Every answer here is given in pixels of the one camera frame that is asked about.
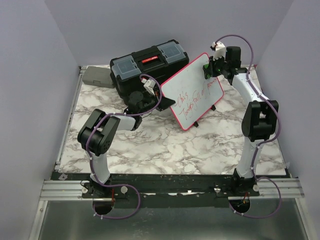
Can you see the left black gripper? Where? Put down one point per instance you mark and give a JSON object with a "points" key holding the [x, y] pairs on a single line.
{"points": [[164, 103]]}

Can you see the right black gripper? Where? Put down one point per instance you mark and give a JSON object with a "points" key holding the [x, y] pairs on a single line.
{"points": [[212, 62]]}

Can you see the green black whiteboard eraser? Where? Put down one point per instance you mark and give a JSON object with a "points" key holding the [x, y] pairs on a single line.
{"points": [[206, 68]]}

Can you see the pink framed whiteboard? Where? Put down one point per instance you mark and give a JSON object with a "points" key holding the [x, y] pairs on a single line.
{"points": [[194, 95]]}

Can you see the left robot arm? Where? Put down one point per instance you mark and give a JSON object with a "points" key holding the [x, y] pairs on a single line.
{"points": [[99, 130]]}

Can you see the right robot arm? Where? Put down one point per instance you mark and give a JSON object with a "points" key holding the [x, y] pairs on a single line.
{"points": [[259, 120]]}

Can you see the black plastic toolbox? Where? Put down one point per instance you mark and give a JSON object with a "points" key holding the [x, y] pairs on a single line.
{"points": [[159, 61]]}

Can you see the grey plastic case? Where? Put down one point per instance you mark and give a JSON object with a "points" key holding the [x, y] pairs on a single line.
{"points": [[98, 77]]}

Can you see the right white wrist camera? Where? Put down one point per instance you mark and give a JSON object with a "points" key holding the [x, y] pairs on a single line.
{"points": [[219, 50]]}

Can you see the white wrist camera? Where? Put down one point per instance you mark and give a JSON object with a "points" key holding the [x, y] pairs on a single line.
{"points": [[219, 50], [149, 84]]}

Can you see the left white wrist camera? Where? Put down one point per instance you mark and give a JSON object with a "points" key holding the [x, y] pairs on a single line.
{"points": [[149, 84]]}

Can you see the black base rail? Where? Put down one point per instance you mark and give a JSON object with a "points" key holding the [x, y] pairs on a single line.
{"points": [[126, 191]]}

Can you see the aluminium frame rail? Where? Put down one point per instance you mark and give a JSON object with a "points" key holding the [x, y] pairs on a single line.
{"points": [[59, 186]]}

